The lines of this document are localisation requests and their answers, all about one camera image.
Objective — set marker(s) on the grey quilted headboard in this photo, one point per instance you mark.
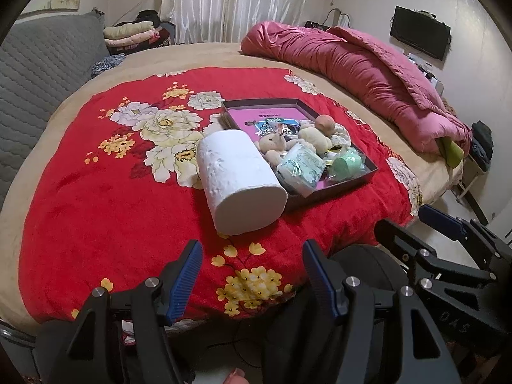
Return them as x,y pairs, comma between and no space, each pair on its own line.
40,80

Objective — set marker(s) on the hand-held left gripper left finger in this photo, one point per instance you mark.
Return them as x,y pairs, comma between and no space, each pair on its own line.
184,284

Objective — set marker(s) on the white curtain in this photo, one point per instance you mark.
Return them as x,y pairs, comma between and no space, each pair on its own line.
232,4

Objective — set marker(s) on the white floral cloth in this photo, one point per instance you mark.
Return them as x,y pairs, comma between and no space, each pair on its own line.
342,138

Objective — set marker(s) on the blue patterned cloth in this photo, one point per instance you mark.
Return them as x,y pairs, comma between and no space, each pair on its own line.
108,64

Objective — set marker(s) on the dark clothes pile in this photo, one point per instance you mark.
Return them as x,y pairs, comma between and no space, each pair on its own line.
482,140

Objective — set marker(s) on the grey shallow box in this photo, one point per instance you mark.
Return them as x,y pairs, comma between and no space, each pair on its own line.
340,186

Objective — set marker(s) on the white paper roll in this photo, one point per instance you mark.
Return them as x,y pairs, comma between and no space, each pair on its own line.
240,176

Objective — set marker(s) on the stack of folded clothes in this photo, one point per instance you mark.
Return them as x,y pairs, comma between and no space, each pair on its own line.
132,32

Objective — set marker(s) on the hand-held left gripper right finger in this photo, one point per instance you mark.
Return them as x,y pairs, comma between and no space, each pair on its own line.
320,280

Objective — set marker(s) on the green white tissue packet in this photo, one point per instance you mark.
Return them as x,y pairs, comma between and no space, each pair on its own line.
300,168

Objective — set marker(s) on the beige bed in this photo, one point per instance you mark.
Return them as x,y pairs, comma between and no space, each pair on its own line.
192,54

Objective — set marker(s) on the mint green soft item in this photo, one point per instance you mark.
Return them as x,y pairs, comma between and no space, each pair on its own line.
346,164

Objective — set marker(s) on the pink book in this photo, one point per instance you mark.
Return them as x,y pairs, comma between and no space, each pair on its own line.
256,118

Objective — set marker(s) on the black wall television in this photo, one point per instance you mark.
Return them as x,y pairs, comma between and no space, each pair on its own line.
420,34

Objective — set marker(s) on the cream teddy bear plush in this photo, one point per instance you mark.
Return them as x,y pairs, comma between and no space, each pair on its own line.
274,144

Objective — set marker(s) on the cream plush toy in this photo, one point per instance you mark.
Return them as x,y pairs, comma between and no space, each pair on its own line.
316,138

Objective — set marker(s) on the purple cartoon packet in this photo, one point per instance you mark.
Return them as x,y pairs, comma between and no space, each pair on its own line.
276,126

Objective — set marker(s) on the peach plush toy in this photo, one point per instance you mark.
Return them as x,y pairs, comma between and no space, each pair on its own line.
324,123

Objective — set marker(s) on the green cloth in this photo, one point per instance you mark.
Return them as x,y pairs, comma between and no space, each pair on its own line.
452,154

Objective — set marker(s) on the red floral blanket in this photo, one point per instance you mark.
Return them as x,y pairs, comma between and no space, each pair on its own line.
100,208

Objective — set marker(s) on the white metal rack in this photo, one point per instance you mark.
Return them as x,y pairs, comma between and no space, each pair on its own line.
470,192

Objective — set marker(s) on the pink quilt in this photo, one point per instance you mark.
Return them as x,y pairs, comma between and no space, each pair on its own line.
360,68

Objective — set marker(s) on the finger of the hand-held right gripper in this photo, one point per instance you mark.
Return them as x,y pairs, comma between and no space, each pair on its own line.
440,220
404,240

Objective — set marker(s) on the black bag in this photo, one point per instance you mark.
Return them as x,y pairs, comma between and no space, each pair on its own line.
318,26

